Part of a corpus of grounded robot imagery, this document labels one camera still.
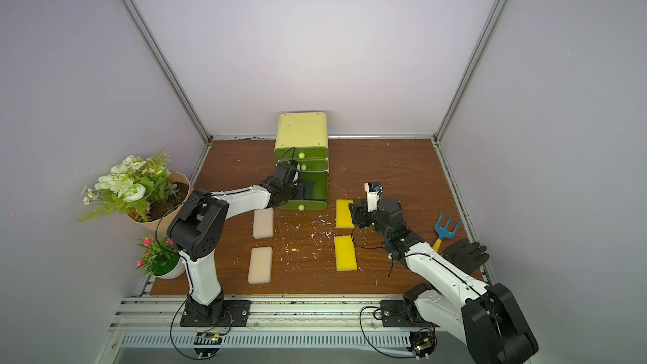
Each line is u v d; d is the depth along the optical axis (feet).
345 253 2.77
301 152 2.94
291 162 2.91
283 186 2.56
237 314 2.39
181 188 2.81
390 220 2.00
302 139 3.02
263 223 2.95
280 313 2.46
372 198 2.43
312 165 3.39
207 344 2.35
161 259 2.46
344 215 3.08
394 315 2.38
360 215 2.40
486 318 1.29
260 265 2.67
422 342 2.29
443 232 2.94
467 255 2.73
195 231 1.66
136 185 2.21
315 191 3.29
